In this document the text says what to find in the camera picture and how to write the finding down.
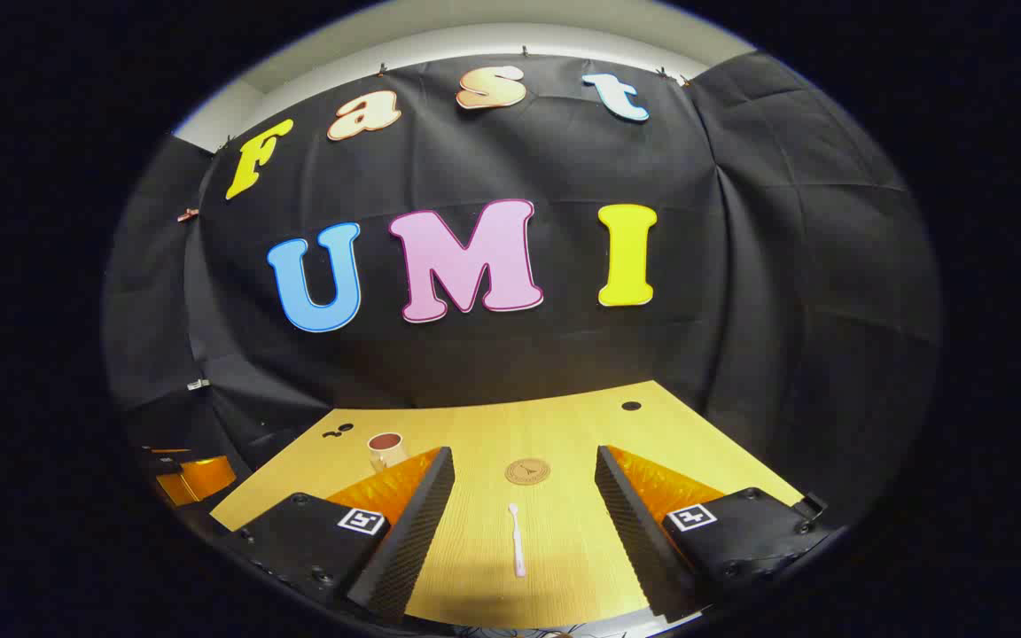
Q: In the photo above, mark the round wooden coaster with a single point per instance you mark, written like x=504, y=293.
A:
x=527, y=470

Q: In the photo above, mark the black backdrop cloth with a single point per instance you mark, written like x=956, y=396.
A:
x=564, y=354

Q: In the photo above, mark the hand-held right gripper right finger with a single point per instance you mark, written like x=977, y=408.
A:
x=630, y=523

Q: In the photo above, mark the beige cup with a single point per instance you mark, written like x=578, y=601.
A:
x=381, y=455

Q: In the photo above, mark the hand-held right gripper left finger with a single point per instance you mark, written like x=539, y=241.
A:
x=417, y=523

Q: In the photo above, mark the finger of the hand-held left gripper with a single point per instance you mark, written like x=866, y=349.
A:
x=205, y=478

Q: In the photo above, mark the pink toothbrush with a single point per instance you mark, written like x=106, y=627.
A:
x=518, y=540

